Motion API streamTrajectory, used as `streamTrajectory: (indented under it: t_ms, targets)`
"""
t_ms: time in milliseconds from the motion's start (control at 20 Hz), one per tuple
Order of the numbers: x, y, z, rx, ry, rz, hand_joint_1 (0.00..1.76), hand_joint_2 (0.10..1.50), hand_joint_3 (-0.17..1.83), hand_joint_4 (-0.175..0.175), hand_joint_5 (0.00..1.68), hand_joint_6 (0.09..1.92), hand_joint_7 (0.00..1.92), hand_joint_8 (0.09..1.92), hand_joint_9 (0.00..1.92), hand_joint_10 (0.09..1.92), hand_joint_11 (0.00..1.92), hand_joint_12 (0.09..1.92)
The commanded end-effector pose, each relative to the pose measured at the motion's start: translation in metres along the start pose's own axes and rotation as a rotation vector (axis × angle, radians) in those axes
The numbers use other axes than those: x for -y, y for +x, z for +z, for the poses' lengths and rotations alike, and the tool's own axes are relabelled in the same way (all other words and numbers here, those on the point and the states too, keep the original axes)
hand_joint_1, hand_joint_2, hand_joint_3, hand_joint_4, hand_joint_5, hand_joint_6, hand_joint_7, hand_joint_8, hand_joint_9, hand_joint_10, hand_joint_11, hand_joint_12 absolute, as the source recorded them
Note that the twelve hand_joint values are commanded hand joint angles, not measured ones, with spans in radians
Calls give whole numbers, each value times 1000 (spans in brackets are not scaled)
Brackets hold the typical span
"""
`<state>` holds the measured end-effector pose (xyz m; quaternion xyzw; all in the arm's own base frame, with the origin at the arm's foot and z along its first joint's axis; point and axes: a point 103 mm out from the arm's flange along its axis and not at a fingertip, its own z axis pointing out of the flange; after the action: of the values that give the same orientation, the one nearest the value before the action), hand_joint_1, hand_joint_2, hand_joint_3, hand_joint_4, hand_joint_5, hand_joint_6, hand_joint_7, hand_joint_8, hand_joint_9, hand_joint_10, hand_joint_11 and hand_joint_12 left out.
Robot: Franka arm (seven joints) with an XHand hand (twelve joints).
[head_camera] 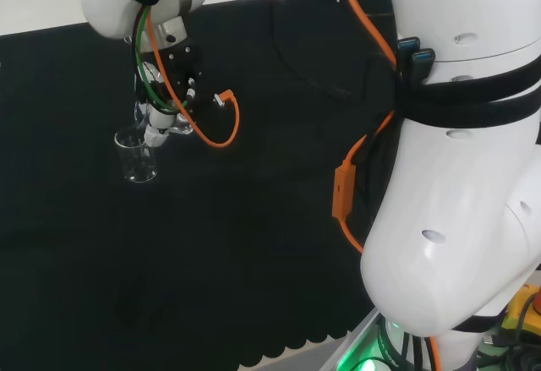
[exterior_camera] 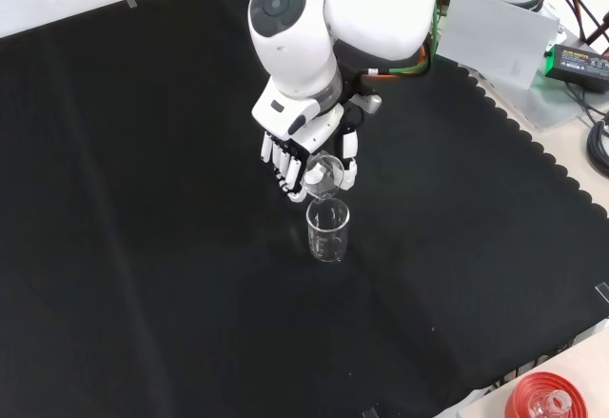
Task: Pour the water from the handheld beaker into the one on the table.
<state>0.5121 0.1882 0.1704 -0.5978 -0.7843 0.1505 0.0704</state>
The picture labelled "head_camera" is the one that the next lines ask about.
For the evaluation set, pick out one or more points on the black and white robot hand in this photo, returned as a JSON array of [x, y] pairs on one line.
[[181, 75]]

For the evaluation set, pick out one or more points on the small clear glass beaker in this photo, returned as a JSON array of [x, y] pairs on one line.
[[182, 128]]

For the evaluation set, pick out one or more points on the tall clear glass beaker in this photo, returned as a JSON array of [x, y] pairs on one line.
[[137, 168]]

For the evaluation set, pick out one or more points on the black bench cloth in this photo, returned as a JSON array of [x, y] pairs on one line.
[[169, 261]]

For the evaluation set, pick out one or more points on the blue usb plug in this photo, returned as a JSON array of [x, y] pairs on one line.
[[409, 44], [424, 56]]

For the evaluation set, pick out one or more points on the yellow stop button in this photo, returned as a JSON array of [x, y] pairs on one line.
[[517, 307]]

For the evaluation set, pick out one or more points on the grey metal base plate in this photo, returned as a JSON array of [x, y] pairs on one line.
[[351, 345]]

